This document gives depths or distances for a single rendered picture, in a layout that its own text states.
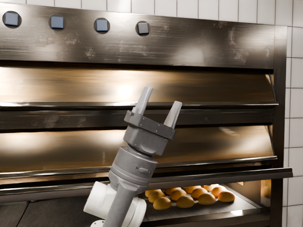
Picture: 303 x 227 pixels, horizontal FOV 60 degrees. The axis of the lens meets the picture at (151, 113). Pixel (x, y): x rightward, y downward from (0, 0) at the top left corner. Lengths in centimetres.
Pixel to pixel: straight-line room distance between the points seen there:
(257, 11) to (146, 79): 63
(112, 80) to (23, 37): 37
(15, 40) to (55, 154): 46
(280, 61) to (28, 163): 122
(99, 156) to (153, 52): 49
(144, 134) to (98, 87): 59
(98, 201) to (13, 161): 63
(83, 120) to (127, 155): 58
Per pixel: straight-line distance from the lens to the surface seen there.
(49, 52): 112
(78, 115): 110
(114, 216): 53
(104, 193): 57
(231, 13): 134
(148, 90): 54
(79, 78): 111
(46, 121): 111
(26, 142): 114
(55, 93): 109
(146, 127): 53
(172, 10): 122
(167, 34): 118
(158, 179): 104
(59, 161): 111
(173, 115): 58
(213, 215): 139
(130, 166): 53
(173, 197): 153
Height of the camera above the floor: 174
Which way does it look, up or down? 3 degrees down
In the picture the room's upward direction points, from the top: straight up
